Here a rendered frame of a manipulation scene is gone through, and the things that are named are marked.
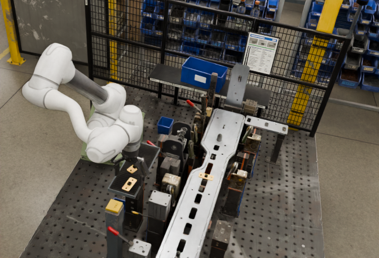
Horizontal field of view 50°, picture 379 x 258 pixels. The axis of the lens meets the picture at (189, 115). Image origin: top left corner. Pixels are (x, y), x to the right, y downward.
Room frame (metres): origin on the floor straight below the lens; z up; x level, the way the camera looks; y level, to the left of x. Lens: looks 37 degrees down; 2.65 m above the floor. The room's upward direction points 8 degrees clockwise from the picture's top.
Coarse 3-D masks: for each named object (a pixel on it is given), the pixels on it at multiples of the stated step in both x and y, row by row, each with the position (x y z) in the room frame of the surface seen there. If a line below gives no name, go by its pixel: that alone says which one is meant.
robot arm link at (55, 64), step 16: (48, 48) 1.72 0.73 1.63; (64, 48) 1.73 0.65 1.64; (48, 64) 1.64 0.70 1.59; (64, 64) 1.68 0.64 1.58; (64, 80) 1.67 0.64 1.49; (80, 80) 1.79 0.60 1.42; (96, 96) 1.89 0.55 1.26; (112, 96) 1.98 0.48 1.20; (96, 112) 1.96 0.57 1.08; (112, 112) 1.96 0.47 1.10
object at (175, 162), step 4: (164, 160) 1.63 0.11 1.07; (168, 160) 1.63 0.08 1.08; (172, 160) 1.63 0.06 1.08; (176, 160) 1.64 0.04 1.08; (172, 164) 1.60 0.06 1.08; (176, 164) 1.60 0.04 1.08; (172, 168) 1.59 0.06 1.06; (176, 168) 1.59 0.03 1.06; (172, 172) 1.59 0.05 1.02; (176, 172) 1.59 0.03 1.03
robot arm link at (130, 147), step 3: (138, 141) 1.32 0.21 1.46; (129, 144) 1.30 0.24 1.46; (132, 144) 1.30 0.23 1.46; (135, 144) 1.31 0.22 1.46; (138, 144) 1.32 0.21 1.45; (126, 147) 1.30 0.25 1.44; (129, 147) 1.30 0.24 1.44; (132, 147) 1.30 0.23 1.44; (135, 147) 1.31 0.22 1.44; (138, 147) 1.33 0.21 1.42; (126, 150) 1.30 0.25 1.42; (129, 150) 1.30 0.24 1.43; (132, 150) 1.30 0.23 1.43; (135, 150) 1.31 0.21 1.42
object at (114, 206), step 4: (112, 200) 1.23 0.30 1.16; (116, 200) 1.23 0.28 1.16; (108, 204) 1.20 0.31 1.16; (112, 204) 1.21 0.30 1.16; (116, 204) 1.21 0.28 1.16; (120, 204) 1.21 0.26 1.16; (108, 208) 1.18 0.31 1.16; (112, 208) 1.19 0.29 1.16; (116, 208) 1.19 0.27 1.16; (116, 212) 1.17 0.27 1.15
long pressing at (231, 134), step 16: (224, 112) 2.25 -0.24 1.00; (208, 128) 2.05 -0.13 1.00; (224, 128) 2.07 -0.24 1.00; (240, 128) 2.10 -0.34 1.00; (208, 144) 1.90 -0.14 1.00; (224, 144) 1.92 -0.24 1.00; (208, 160) 1.75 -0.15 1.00; (224, 160) 1.77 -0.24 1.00; (192, 176) 1.61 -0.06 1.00; (192, 192) 1.49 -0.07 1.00; (208, 192) 1.51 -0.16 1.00; (176, 208) 1.36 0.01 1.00; (208, 208) 1.39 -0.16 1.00; (176, 224) 1.27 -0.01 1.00; (192, 224) 1.28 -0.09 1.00; (208, 224) 1.30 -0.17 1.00; (176, 240) 1.17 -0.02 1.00; (192, 240) 1.19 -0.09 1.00; (160, 256) 1.08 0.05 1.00; (176, 256) 1.09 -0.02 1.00; (192, 256) 1.10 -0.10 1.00
